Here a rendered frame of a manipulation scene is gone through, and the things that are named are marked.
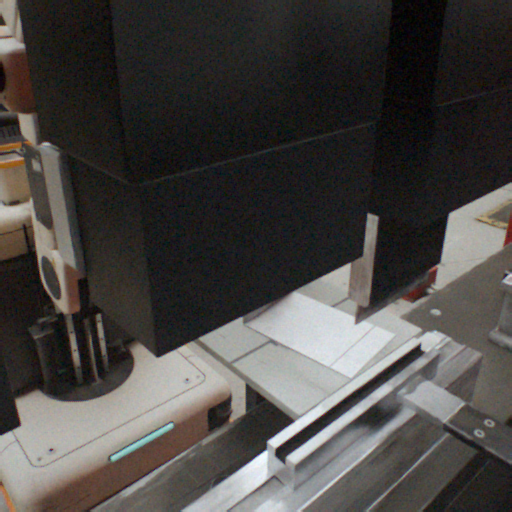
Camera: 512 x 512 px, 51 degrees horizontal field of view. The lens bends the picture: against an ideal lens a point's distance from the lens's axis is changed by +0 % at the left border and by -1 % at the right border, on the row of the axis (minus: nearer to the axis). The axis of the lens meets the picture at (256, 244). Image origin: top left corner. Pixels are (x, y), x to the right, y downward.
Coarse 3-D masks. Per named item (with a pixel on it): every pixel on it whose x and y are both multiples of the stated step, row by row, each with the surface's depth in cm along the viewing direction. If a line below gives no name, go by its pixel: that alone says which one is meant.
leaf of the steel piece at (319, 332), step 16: (272, 304) 58; (288, 304) 59; (304, 304) 59; (320, 304) 59; (256, 320) 56; (272, 320) 56; (288, 320) 56; (304, 320) 56; (320, 320) 56; (336, 320) 56; (352, 320) 56; (272, 336) 53; (288, 336) 53; (304, 336) 53; (320, 336) 53; (336, 336) 53; (352, 336) 53; (304, 352) 51; (320, 352) 51; (336, 352) 51
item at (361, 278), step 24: (384, 216) 37; (384, 240) 38; (408, 240) 41; (432, 240) 44; (360, 264) 39; (384, 264) 40; (408, 264) 42; (432, 264) 45; (360, 288) 40; (384, 288) 41; (408, 288) 46; (360, 312) 41
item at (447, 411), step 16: (416, 384) 47; (432, 384) 47; (400, 400) 46; (416, 400) 45; (432, 400) 45; (448, 400) 45; (432, 416) 43; (448, 416) 43; (464, 416) 43; (480, 416) 43; (448, 432) 43; (464, 432) 42; (480, 432) 42; (496, 432) 42; (480, 448) 41; (496, 448) 40
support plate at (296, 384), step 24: (312, 288) 62; (336, 288) 62; (384, 312) 58; (216, 336) 54; (240, 336) 54; (264, 336) 54; (408, 336) 54; (240, 360) 50; (264, 360) 50; (288, 360) 50; (312, 360) 50; (264, 384) 47; (288, 384) 47; (312, 384) 47; (336, 384) 47; (288, 408) 45; (312, 408) 45
